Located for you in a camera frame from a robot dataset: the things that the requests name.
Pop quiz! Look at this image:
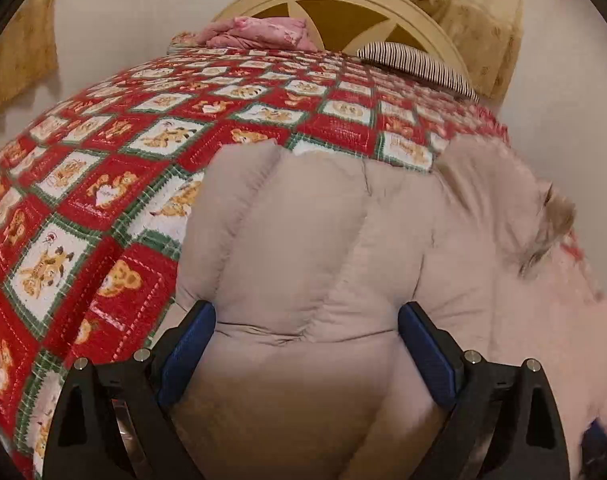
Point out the beige puffer jacket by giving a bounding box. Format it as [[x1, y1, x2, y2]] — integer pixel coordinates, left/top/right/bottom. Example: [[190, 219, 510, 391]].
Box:
[[171, 136, 607, 480]]

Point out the red teddy bear printed blanket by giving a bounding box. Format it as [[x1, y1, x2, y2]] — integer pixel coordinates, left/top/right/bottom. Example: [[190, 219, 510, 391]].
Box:
[[0, 46, 509, 480]]

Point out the cream wooden headboard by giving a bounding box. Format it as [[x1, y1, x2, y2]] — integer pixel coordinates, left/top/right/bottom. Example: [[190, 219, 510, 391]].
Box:
[[218, 0, 470, 81]]

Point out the black white striped pillow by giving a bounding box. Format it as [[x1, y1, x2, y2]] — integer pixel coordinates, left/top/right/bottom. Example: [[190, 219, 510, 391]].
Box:
[[356, 41, 479, 101]]

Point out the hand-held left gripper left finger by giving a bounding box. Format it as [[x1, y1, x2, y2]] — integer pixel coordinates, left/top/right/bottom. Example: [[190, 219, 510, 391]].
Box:
[[42, 300, 217, 480]]

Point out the yellow patterned curtain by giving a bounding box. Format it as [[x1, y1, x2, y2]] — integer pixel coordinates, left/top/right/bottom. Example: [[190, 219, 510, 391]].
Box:
[[0, 0, 60, 122], [306, 0, 534, 101]]

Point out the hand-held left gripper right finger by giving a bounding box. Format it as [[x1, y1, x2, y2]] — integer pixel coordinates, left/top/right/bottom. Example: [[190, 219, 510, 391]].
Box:
[[398, 301, 570, 480]]

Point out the pink pillow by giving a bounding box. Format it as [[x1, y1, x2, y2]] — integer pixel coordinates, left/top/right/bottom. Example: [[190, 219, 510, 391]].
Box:
[[171, 16, 318, 53]]

